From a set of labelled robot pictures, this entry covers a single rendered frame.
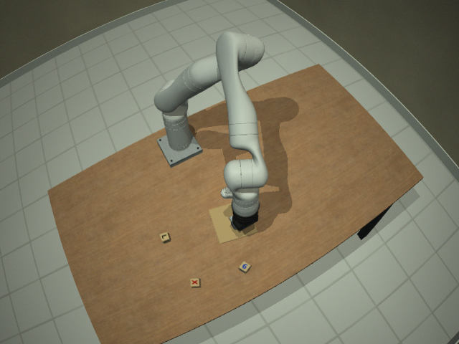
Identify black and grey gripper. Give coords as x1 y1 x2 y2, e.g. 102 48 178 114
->
221 187 260 231

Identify tan flat mat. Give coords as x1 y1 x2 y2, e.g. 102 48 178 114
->
209 204 257 244

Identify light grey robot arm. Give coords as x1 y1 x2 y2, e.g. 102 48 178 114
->
154 32 268 208

